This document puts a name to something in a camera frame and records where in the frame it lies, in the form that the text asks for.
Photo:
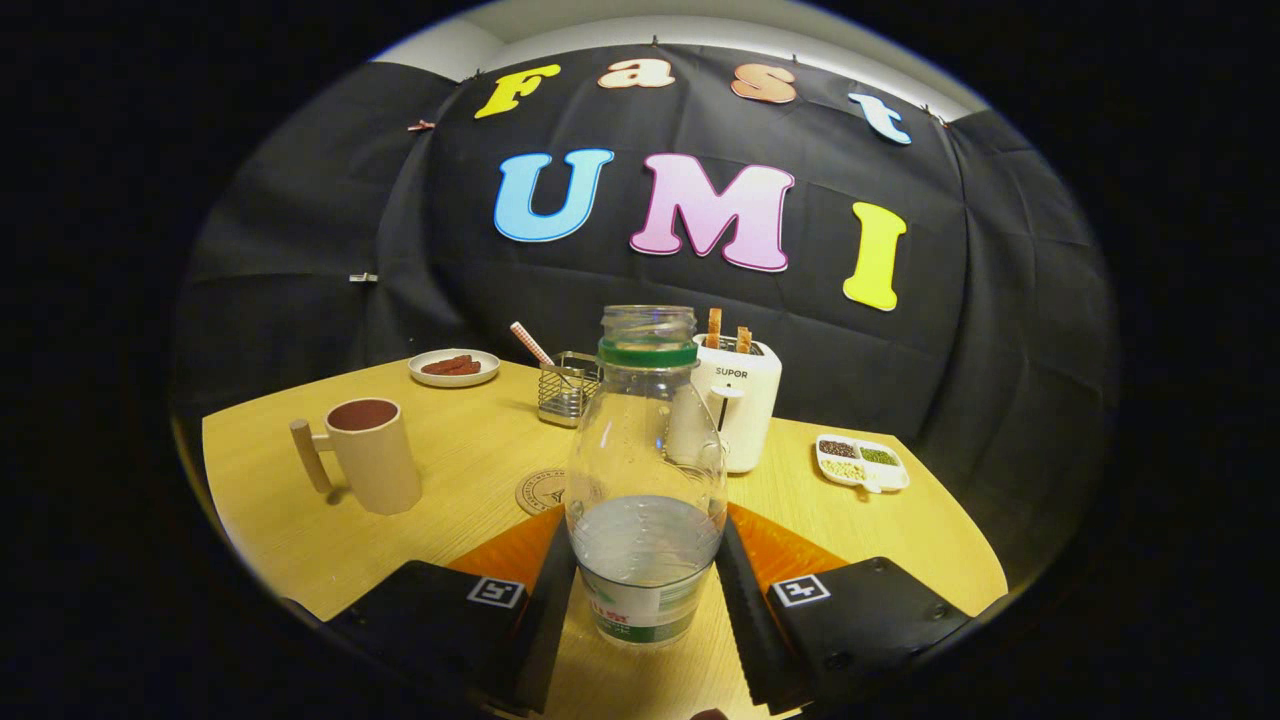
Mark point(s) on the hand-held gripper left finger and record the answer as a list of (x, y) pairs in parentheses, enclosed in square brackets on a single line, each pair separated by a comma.
[(545, 640)]

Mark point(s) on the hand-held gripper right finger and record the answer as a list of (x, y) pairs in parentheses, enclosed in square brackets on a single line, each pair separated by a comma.
[(745, 630)]

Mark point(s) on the clear plastic juice bottle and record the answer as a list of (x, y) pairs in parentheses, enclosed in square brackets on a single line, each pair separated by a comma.
[(645, 560)]

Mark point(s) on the round wooden coaster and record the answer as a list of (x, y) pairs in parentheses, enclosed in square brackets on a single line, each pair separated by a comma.
[(540, 492)]

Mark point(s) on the white divided bean dish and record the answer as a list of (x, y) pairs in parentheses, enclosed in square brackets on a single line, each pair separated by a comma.
[(892, 476)]

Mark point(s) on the white toaster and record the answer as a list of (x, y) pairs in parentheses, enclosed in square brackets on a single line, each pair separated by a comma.
[(752, 410)]

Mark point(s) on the wooden table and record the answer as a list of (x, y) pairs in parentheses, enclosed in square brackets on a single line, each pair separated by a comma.
[(450, 440)]

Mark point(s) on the white round plate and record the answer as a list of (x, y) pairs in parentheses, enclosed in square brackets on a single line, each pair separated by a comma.
[(455, 381)]

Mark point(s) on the toast slice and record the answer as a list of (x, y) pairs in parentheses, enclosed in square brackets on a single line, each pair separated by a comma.
[(744, 340), (714, 328)]

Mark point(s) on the black backdrop cloth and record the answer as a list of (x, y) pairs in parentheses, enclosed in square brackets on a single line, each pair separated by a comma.
[(950, 400)]

